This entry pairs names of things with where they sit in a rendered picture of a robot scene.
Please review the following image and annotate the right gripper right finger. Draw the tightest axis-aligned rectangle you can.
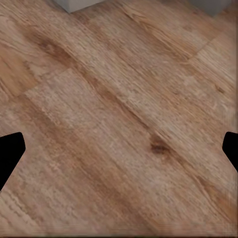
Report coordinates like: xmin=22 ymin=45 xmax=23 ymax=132
xmin=222 ymin=132 xmax=238 ymax=172

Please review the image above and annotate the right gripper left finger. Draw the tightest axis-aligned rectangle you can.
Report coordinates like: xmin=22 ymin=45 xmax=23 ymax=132
xmin=0 ymin=132 xmax=26 ymax=191

